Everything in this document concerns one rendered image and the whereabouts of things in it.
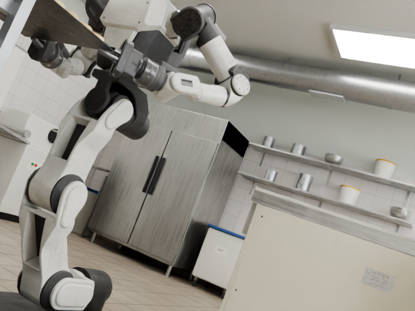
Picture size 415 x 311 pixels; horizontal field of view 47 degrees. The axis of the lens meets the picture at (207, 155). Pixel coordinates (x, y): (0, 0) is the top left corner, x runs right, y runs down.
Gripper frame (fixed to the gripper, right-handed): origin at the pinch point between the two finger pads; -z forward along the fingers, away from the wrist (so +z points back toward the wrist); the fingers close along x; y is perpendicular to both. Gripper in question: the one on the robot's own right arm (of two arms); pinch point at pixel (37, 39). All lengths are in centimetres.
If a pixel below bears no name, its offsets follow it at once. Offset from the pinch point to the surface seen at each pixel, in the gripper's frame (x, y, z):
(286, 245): -32, 109, 35
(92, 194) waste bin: -42, -63, 542
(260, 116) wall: 145, 121, 496
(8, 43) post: -17, 17, -51
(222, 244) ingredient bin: -41, 126, 420
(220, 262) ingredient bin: -62, 130, 418
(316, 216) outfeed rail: -18, 116, 33
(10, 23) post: -13, 15, -52
